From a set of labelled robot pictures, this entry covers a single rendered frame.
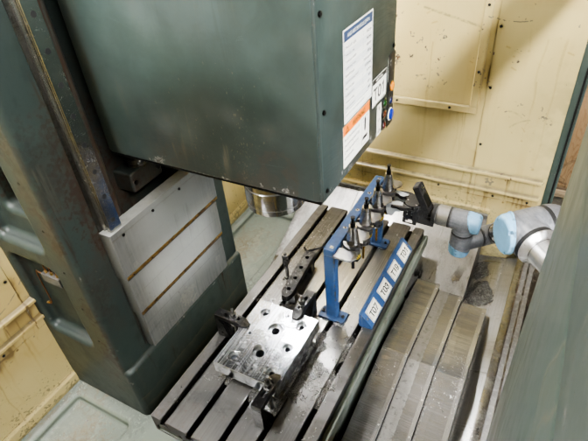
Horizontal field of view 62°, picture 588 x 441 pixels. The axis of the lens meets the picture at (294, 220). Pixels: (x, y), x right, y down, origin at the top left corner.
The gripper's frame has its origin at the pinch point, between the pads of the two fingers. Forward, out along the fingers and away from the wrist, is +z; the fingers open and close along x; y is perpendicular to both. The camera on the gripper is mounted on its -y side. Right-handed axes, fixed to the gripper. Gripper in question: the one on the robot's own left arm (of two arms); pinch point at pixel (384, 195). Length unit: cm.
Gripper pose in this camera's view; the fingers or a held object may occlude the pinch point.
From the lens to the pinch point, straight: 185.0
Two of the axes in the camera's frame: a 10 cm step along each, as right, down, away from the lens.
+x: 4.7, -5.7, 6.7
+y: 0.5, 7.8, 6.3
